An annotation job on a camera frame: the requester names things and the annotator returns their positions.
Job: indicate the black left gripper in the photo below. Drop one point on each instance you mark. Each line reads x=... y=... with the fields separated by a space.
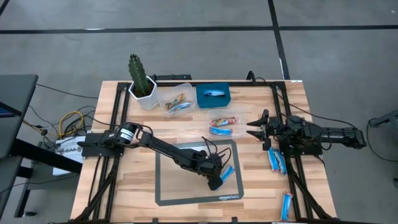
x=206 y=165

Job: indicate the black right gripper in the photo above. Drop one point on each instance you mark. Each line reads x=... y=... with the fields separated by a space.
x=276 y=127

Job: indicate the clear plastic bin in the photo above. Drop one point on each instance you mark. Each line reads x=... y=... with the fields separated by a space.
x=190 y=90
x=241 y=124

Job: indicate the red green Chewy granola bar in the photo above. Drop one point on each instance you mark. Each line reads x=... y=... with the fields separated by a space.
x=222 y=121

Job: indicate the brown yellow granola bar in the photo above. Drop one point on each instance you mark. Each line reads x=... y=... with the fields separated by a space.
x=175 y=100

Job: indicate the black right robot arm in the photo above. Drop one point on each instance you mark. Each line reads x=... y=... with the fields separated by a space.
x=326 y=133

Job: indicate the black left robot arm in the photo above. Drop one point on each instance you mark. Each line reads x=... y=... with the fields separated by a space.
x=168 y=150

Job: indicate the black-edged silicone baking mat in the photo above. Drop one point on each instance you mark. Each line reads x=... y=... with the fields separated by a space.
x=174 y=186

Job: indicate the teal plastic bin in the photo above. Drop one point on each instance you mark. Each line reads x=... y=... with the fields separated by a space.
x=202 y=100

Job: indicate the black power strip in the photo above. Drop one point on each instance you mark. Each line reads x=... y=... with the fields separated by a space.
x=172 y=76

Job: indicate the white hexagonal plant pot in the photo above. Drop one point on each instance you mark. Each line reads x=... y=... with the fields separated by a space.
x=146 y=100

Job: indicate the grey stand leg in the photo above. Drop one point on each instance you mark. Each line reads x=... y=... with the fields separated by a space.
x=385 y=119

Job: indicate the white printed paper sheet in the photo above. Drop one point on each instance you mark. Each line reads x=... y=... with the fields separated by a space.
x=70 y=149

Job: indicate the grey desk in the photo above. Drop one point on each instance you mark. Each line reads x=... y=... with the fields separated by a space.
x=15 y=109

